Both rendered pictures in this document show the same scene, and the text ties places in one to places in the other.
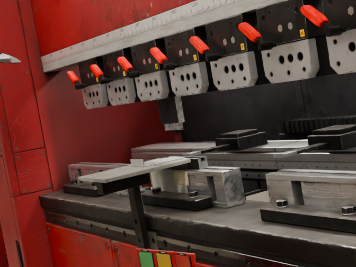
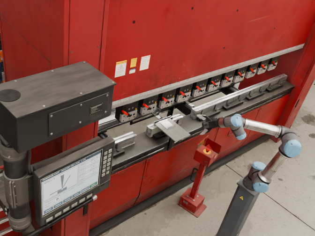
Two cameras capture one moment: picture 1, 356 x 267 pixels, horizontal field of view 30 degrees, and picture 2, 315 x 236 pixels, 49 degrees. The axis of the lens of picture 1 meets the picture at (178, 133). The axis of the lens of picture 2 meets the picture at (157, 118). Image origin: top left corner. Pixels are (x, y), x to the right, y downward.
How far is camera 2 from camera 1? 3.92 m
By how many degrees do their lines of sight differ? 101
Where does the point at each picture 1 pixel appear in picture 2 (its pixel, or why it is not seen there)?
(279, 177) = (199, 110)
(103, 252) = (138, 166)
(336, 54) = (223, 84)
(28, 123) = not seen: hidden behind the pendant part
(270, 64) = (210, 88)
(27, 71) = not seen: hidden behind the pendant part
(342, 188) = (211, 106)
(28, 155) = not seen: hidden behind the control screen
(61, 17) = (116, 88)
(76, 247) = (116, 178)
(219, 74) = (196, 93)
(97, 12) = (148, 83)
